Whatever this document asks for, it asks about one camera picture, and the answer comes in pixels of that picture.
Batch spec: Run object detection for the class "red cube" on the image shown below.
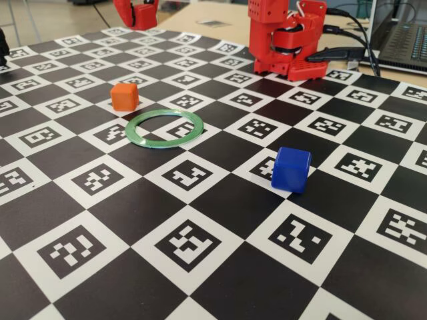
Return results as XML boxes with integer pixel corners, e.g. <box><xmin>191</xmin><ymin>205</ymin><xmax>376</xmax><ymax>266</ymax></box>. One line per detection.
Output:
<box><xmin>133</xmin><ymin>3</ymin><xmax>159</xmax><ymax>31</ymax></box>

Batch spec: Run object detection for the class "blue cube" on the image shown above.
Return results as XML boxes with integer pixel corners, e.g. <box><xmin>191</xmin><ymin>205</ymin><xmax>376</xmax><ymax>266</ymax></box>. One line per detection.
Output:
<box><xmin>270</xmin><ymin>146</ymin><xmax>313</xmax><ymax>195</ymax></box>

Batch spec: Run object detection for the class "orange cube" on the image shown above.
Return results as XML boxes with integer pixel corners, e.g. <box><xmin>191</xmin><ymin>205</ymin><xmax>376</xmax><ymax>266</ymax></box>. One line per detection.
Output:
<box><xmin>110</xmin><ymin>82</ymin><xmax>139</xmax><ymax>111</ymax></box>

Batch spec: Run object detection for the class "small printed marker sheet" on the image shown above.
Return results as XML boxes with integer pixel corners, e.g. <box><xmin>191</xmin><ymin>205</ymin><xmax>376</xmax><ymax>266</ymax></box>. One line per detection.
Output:
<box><xmin>195</xmin><ymin>19</ymin><xmax>228</xmax><ymax>29</ymax></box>

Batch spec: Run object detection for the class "black stand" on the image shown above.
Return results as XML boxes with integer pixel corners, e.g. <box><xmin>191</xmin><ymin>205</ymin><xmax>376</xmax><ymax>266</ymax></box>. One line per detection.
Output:
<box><xmin>0</xmin><ymin>28</ymin><xmax>11</xmax><ymax>66</ymax></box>

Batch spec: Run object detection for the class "black white marker checkerboard mat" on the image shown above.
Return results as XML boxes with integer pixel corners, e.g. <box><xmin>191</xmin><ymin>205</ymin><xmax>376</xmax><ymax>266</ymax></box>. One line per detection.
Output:
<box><xmin>0</xmin><ymin>26</ymin><xmax>427</xmax><ymax>320</ymax></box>

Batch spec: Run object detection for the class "dark grey laptop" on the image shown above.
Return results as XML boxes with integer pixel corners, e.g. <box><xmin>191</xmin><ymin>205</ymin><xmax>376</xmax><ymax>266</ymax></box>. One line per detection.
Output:
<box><xmin>368</xmin><ymin>0</ymin><xmax>427</xmax><ymax>75</ymax></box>

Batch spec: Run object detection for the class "green flat ring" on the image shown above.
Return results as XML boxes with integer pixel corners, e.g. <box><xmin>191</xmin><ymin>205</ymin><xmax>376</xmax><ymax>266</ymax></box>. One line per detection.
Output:
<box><xmin>125</xmin><ymin>109</ymin><xmax>205</xmax><ymax>150</ymax></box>

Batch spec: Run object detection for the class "thin black cable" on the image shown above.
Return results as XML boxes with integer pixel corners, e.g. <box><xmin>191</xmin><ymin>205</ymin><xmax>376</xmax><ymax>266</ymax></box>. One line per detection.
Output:
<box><xmin>322</xmin><ymin>25</ymin><xmax>371</xmax><ymax>51</ymax></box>
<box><xmin>325</xmin><ymin>7</ymin><xmax>381</xmax><ymax>77</ymax></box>

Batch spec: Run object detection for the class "black cable with large plug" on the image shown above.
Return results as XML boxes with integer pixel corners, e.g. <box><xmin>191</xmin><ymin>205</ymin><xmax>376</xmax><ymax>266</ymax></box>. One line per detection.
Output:
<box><xmin>306</xmin><ymin>46</ymin><xmax>366</xmax><ymax>65</ymax></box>

